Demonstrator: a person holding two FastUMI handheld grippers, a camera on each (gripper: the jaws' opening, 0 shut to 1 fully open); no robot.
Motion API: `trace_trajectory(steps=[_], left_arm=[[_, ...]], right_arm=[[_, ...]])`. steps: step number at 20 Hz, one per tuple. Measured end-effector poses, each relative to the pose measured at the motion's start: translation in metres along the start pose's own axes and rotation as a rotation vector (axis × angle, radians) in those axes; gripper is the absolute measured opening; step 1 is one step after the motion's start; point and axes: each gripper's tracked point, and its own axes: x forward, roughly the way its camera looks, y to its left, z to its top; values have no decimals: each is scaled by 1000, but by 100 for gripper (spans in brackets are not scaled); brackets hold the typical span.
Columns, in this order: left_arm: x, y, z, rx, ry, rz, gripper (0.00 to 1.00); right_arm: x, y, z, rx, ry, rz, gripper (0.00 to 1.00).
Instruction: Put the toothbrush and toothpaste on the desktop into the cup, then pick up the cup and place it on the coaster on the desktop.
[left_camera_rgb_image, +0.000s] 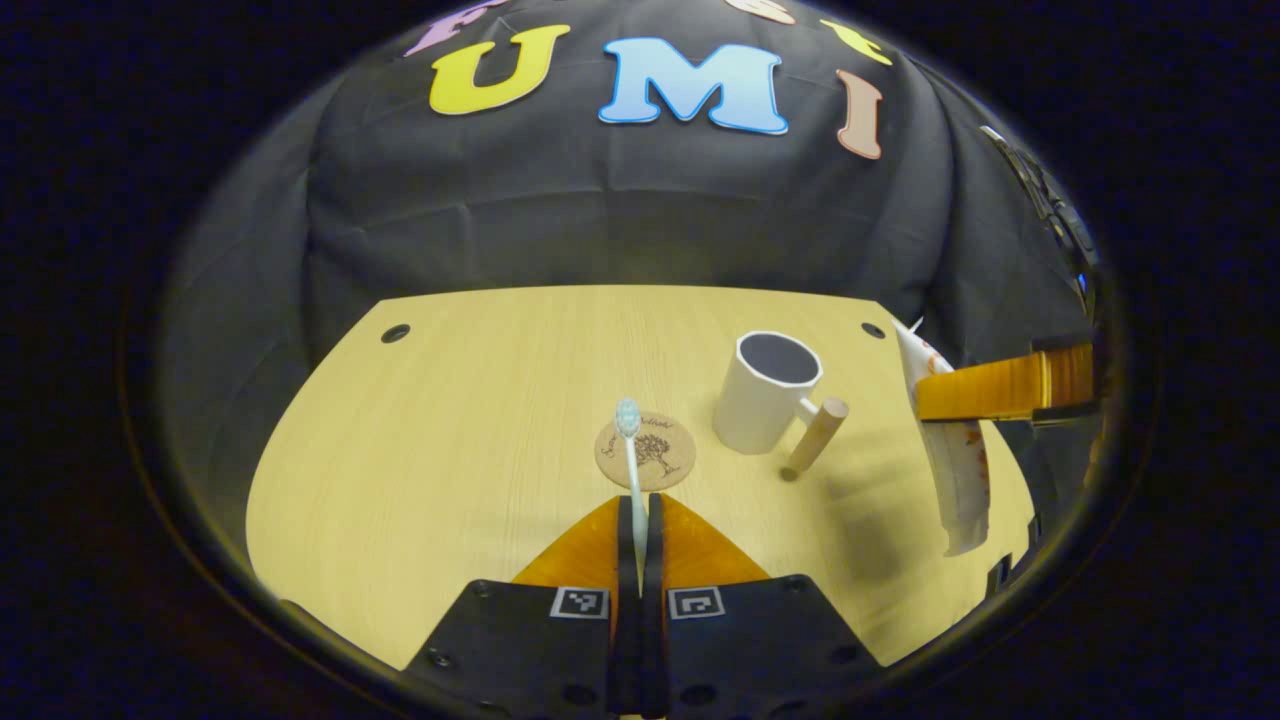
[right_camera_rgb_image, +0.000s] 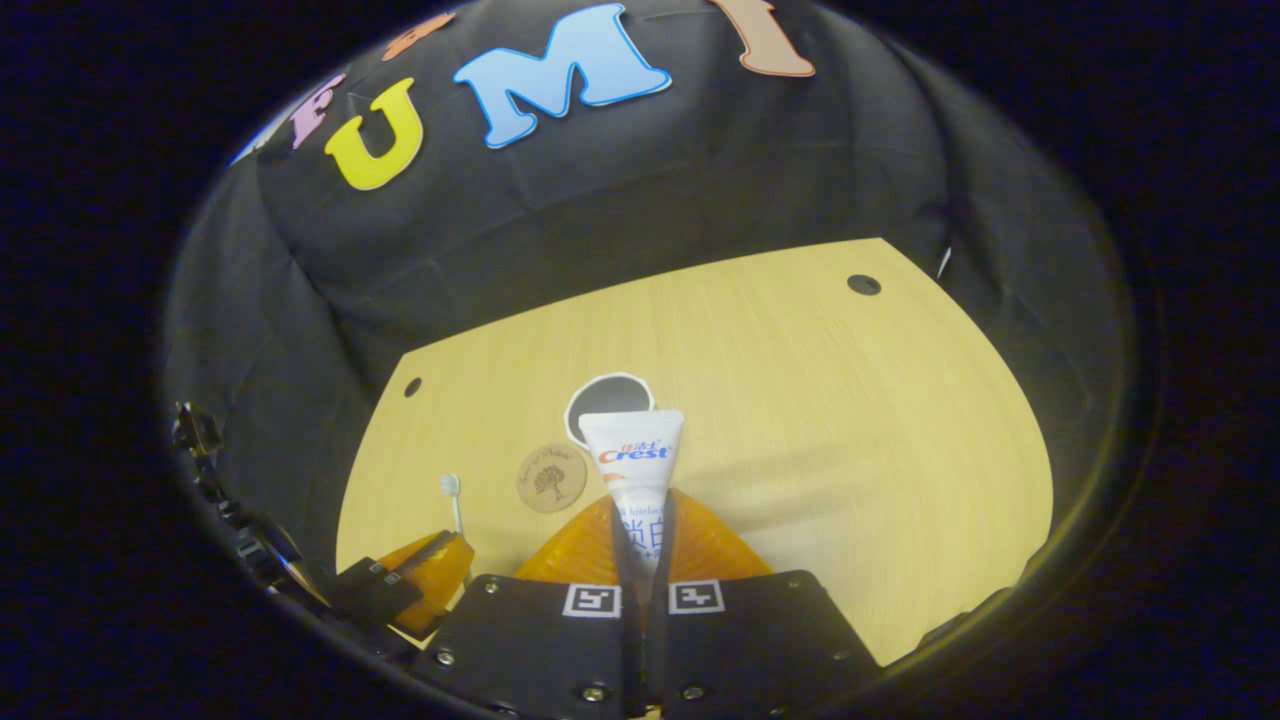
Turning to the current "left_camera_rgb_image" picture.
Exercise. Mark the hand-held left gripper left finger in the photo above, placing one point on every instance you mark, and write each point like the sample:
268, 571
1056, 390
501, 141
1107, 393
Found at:
627, 620

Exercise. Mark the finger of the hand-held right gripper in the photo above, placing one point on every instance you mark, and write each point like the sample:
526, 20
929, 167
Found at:
1000, 388

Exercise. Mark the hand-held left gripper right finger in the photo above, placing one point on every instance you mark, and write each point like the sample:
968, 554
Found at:
653, 620

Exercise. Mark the white toothpaste tube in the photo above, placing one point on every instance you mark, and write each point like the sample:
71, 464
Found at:
955, 470

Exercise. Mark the white toothbrush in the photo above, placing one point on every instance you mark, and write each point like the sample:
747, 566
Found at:
633, 470

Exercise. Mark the round cork coaster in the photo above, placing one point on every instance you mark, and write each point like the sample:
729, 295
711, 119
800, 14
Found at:
670, 455

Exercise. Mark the black desk grommet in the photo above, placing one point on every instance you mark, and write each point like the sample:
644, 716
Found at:
873, 330
395, 333

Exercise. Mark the black backdrop cloth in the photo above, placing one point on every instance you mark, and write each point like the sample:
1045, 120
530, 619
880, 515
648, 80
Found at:
620, 210

